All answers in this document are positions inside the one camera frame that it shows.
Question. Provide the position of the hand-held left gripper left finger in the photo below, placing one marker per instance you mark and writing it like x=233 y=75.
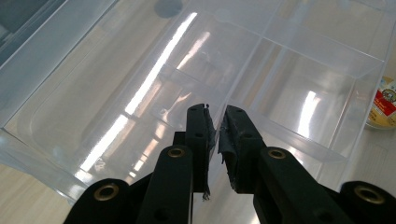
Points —
x=196 y=143

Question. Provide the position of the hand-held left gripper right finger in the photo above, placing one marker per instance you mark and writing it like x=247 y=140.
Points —
x=239 y=140

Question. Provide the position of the clear plastic divider tray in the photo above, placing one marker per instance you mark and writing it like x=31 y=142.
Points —
x=311 y=99

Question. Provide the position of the clear plastic storage box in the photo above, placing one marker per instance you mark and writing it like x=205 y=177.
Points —
x=56 y=93

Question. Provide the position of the dark round object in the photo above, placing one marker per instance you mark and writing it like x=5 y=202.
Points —
x=168 y=7

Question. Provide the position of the round tin with red label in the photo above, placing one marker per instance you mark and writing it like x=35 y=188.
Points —
x=383 y=105

